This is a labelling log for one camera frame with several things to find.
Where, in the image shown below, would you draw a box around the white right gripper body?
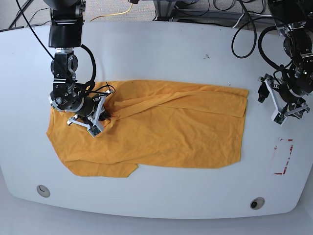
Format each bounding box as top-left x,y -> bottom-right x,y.
66,89 -> 113,131

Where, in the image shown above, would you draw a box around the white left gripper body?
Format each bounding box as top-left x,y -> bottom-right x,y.
259,74 -> 310,118

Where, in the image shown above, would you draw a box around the orange t-shirt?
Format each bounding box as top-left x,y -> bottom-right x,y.
46,80 -> 248,178

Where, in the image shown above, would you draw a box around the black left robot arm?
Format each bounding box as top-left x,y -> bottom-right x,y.
258,0 -> 313,125

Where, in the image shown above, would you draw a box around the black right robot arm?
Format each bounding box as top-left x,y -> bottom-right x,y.
46,0 -> 115,137

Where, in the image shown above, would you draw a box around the red tape rectangle marking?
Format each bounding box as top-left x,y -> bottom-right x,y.
271,139 -> 293,175

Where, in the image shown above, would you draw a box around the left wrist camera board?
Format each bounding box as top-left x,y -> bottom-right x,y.
271,111 -> 287,126

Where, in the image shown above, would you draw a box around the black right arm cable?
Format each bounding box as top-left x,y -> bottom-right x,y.
14,0 -> 115,98

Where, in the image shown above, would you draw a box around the white cable on floor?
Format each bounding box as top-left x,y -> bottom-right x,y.
231,11 -> 273,29

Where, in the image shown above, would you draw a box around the left table cable grommet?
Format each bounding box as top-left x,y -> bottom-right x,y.
36,185 -> 50,198

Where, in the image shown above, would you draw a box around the table cable grommet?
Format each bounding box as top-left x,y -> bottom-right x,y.
36,185 -> 50,198
250,197 -> 265,210

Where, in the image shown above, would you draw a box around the right table cable grommet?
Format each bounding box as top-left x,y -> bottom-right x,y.
250,197 -> 265,210

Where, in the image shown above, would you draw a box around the yellow cable on floor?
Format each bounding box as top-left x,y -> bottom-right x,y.
89,2 -> 133,22

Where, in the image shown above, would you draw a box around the aluminium frame stand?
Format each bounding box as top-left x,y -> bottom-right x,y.
153,0 -> 274,32

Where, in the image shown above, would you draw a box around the black cable on floor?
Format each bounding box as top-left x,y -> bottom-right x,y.
8,0 -> 53,28

